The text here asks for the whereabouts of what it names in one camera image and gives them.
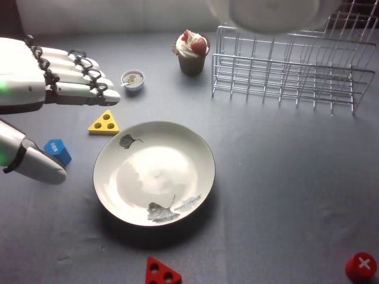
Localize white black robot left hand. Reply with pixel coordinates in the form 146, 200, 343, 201
0, 34, 121, 186

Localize white plate with leaf print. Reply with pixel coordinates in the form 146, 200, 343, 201
93, 120, 216, 227

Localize white plate with ink smudge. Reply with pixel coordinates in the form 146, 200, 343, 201
207, 0, 341, 35

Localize blue hexagonal block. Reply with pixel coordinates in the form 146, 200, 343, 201
43, 138, 73, 166

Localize yellow triangle block three holes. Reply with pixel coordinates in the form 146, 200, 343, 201
88, 109, 121, 136

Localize small toy bowl with spoon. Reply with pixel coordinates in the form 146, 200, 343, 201
120, 69, 145, 95

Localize toy cupcake with strawberries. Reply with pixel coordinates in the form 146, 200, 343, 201
172, 29, 211, 77

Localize red triangle block three holes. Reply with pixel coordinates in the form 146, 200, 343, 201
144, 256, 183, 284

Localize grey table cloth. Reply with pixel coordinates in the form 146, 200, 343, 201
0, 31, 379, 284

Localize red cylinder block white cross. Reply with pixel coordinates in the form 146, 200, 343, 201
345, 251, 378, 280

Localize silver wire dish rack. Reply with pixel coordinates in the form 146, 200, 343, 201
211, 0, 379, 116

